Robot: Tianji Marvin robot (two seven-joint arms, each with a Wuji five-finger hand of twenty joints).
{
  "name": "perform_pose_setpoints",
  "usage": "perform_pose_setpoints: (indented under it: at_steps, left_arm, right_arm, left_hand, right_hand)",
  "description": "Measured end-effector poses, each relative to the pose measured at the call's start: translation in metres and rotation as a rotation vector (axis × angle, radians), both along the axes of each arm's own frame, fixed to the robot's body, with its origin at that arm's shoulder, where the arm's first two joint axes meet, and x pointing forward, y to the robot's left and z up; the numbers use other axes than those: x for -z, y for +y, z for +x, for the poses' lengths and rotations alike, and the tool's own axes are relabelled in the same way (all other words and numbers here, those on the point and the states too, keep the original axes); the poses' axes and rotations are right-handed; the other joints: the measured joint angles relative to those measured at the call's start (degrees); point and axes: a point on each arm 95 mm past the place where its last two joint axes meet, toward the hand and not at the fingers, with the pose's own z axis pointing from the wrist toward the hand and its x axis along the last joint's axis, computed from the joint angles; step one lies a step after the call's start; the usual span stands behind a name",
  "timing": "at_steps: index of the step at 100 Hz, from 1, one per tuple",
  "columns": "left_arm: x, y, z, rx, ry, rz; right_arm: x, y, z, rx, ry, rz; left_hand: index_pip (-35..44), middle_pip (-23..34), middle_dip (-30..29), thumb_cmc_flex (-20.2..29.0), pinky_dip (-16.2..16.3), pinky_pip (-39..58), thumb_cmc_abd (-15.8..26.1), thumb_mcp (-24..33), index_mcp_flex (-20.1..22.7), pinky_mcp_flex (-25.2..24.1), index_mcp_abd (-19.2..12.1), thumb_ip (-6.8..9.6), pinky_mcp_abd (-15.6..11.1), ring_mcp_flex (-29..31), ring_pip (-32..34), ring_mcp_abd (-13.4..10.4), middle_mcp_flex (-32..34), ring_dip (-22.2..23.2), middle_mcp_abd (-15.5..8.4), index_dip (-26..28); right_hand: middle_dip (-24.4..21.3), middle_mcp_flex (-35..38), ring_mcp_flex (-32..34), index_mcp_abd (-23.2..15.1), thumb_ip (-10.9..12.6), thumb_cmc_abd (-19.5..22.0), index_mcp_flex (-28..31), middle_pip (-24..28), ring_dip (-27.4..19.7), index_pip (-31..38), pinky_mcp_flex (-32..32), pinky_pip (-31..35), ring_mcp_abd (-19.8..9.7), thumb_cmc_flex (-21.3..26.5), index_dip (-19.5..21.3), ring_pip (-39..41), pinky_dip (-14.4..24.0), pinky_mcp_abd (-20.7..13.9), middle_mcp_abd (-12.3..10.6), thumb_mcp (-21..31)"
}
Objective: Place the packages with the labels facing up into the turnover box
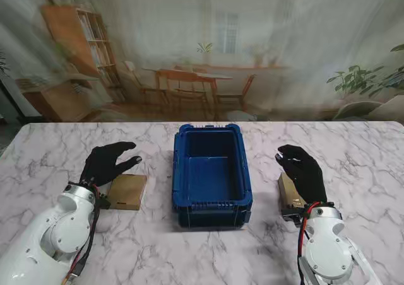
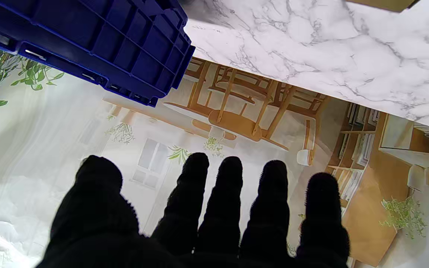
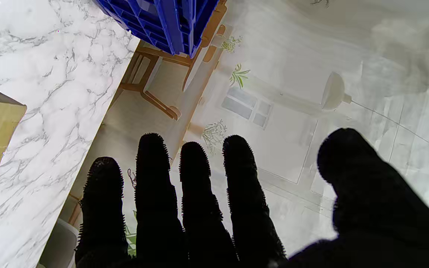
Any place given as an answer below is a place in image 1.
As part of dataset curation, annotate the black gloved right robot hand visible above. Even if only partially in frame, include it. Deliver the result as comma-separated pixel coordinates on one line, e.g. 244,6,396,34
276,144,328,204

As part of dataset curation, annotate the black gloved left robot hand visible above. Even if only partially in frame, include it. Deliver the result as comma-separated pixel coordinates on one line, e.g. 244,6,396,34
79,141,143,188

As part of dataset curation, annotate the thick cardboard package with label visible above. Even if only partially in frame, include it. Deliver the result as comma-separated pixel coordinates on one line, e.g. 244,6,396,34
277,172,309,218

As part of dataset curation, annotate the blue plastic turnover box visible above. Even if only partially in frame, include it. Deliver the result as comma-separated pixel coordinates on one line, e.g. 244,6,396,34
172,123,254,232

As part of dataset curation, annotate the printed room scene backdrop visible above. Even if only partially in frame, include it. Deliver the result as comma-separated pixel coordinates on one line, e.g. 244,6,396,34
0,0,404,124

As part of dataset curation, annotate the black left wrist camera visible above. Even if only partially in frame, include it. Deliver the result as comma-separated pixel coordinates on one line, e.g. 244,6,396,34
94,192,112,211

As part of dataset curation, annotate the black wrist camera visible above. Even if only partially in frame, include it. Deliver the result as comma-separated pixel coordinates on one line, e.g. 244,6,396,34
94,192,112,211
282,202,306,226

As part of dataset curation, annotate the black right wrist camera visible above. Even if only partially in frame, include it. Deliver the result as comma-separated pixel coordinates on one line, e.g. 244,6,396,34
282,202,306,226

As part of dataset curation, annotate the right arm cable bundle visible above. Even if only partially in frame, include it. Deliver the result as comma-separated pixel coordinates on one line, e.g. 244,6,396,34
295,202,316,285

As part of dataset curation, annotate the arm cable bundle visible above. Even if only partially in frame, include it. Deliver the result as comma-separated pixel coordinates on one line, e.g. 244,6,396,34
295,202,316,285
64,183,102,285

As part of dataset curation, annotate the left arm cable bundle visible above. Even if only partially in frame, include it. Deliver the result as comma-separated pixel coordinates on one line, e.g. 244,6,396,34
64,183,102,285

